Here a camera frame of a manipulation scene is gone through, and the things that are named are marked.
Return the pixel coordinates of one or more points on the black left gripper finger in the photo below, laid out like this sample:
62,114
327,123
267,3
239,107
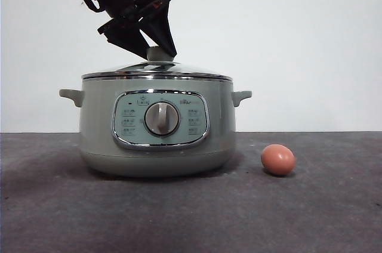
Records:
125,38
162,26

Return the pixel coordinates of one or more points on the glass lid with green knob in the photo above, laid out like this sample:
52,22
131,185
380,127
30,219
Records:
179,71

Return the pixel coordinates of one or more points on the brown egg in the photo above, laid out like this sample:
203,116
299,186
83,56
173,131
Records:
278,160

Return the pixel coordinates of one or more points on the pale green electric cooking pot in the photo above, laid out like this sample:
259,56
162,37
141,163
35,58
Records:
98,121

